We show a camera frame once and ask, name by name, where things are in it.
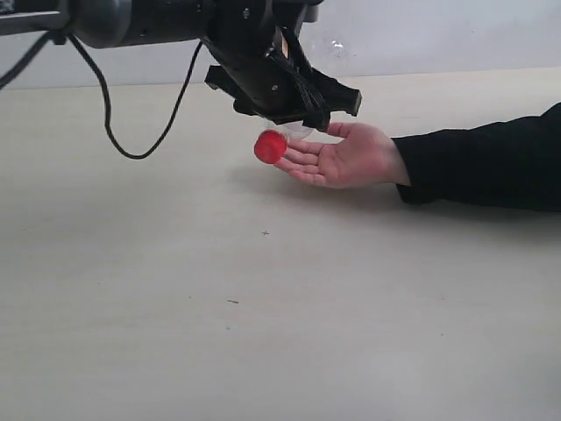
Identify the person's open bare hand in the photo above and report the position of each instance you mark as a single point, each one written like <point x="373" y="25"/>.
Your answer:
<point x="364" y="156"/>

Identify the clear red label cola bottle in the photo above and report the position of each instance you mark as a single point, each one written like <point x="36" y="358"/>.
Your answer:
<point x="280" y="142"/>

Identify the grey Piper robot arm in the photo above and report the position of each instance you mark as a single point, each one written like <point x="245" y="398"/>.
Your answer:
<point x="106" y="24"/>

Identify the black sleeved forearm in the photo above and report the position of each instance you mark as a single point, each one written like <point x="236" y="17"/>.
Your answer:
<point x="514" y="164"/>

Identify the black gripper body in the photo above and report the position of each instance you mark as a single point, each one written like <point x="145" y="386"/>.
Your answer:
<point x="240" y="36"/>

